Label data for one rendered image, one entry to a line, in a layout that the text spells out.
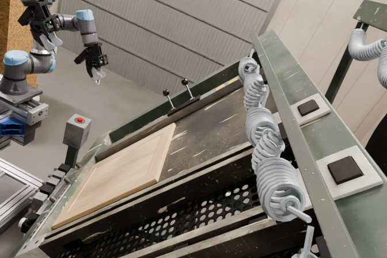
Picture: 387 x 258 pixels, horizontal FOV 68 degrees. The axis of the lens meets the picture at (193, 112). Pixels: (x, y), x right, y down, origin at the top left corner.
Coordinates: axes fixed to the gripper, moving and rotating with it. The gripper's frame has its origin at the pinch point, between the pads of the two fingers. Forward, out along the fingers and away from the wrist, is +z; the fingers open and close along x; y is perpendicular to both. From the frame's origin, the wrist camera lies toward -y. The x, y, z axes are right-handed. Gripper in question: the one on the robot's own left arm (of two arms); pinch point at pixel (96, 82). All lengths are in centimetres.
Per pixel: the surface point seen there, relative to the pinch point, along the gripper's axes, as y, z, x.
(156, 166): 45, 26, -34
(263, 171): 90, -8, -84
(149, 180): 45, 27, -42
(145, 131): 20.9, 28.9, 4.1
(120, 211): 44, 25, -61
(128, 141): 10.1, 35.1, 2.7
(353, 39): 123, -10, 30
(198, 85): 45, 12, 32
